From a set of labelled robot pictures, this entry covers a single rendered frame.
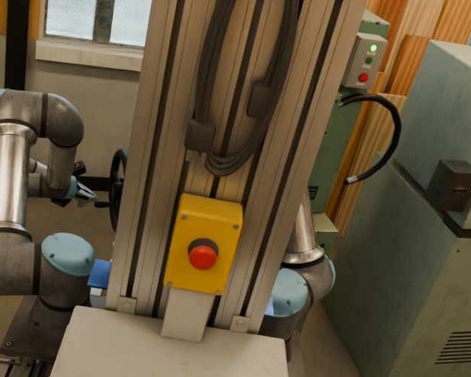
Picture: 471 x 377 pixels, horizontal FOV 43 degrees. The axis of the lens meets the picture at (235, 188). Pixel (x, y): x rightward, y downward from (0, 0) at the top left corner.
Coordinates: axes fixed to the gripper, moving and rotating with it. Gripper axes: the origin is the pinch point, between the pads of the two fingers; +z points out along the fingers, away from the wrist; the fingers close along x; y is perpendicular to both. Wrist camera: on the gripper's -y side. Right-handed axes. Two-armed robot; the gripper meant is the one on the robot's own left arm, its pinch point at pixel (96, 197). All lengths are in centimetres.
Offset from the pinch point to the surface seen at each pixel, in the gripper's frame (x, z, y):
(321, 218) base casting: 22, 64, -45
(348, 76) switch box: 23, 27, -88
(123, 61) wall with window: -115, 22, -17
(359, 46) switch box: 22, 22, -97
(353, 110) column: 17, 42, -81
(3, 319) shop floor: -15, 12, 78
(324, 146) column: 18, 44, -66
